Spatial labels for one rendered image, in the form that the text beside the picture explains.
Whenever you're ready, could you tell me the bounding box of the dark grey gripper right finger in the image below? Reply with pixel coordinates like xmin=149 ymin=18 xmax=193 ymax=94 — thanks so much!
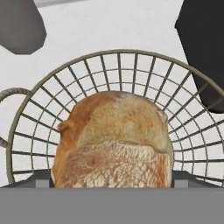
xmin=171 ymin=170 xmax=222 ymax=189

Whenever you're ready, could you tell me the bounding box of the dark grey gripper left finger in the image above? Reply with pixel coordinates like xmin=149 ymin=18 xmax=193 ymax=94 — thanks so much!
xmin=2 ymin=169 xmax=55 ymax=189

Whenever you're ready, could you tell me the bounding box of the brown crusty bread loaf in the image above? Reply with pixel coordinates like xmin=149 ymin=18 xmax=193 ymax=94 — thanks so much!
xmin=50 ymin=90 xmax=173 ymax=189

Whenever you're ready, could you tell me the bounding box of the black angular object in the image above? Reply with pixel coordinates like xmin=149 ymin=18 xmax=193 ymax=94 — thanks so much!
xmin=174 ymin=0 xmax=224 ymax=115

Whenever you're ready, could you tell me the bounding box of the dark grey rounded object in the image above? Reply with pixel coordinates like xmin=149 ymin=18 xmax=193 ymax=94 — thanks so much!
xmin=0 ymin=0 xmax=47 ymax=55

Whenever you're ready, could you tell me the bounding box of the grey wire basket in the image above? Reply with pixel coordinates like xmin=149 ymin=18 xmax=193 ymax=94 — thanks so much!
xmin=0 ymin=48 xmax=224 ymax=187

